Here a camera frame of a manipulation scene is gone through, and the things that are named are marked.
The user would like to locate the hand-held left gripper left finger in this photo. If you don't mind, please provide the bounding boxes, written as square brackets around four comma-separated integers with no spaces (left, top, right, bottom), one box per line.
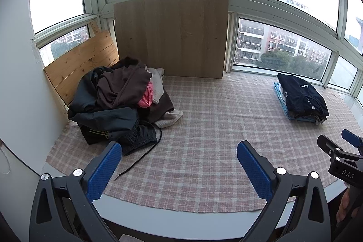
[30,141,122,242]

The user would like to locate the pine plank panel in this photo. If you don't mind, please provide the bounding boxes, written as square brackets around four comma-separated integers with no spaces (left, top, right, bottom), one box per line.
[44,30,120,106]

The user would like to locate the light wooden board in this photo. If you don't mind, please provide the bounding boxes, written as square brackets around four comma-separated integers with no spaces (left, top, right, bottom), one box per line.
[113,0,230,79]

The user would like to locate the narrow wooden strip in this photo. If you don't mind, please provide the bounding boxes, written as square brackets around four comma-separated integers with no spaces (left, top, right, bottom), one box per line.
[89,20,102,40]

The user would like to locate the brown fleece garment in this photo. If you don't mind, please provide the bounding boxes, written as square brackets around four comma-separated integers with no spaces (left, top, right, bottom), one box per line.
[96,56,175,123]

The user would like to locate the light blue folded garment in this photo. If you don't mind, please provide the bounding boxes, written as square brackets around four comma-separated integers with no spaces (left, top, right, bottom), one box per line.
[274,83,292,119]

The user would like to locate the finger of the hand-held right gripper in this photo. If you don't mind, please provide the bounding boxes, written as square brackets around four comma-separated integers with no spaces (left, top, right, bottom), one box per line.
[341,129,363,156]
[317,134,345,159]

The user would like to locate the black pants yellow stripes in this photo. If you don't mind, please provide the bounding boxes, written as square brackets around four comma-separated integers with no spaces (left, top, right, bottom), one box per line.
[81,120,158,156]

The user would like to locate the person's right hand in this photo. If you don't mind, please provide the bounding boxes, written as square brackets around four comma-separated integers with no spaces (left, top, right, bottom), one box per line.
[336,191,353,223]

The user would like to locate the pink plaid tablecloth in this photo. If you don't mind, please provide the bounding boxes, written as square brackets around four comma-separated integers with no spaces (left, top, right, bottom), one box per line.
[45,72,363,214]

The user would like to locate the grey folded garment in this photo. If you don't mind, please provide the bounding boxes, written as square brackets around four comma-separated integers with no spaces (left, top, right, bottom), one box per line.
[288,113,326,126]

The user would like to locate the dark grey jacket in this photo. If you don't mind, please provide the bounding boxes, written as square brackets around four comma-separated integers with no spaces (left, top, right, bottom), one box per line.
[67,66,141,143]

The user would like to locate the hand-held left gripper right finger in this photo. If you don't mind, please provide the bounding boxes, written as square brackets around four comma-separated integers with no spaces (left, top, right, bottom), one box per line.
[237,141,331,242]

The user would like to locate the black drawstring cord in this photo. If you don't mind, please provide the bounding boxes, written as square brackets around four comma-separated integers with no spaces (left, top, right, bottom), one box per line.
[114,120,162,181]

